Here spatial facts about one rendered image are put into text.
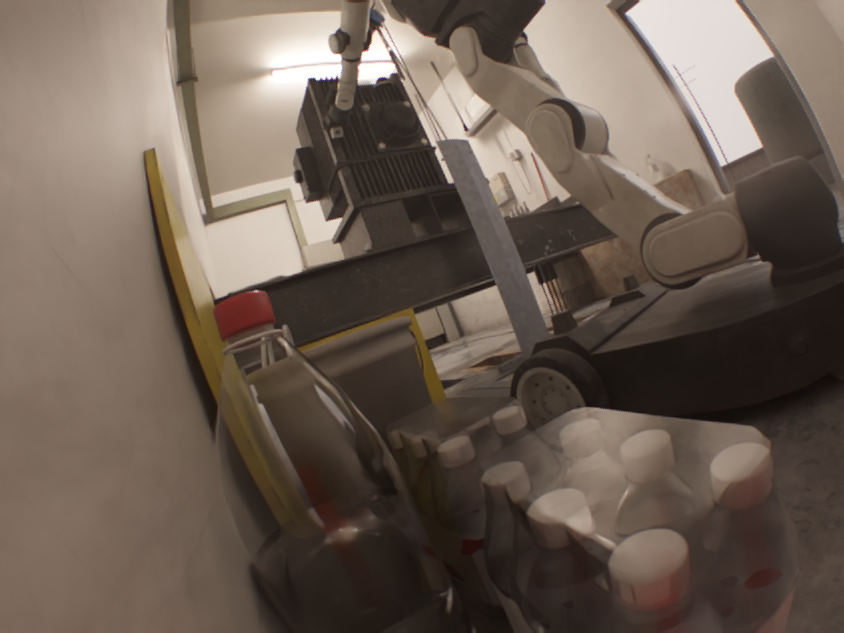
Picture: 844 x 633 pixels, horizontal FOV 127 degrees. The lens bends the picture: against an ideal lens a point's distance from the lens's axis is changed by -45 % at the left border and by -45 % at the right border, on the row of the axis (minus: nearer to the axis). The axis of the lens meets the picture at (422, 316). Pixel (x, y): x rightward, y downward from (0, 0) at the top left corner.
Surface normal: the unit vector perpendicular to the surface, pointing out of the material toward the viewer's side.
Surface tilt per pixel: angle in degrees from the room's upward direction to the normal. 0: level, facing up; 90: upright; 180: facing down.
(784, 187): 61
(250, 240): 90
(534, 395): 90
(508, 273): 90
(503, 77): 112
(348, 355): 93
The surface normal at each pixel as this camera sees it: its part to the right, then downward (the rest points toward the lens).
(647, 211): -0.79, 0.29
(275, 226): 0.40, -0.18
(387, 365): 0.69, -0.22
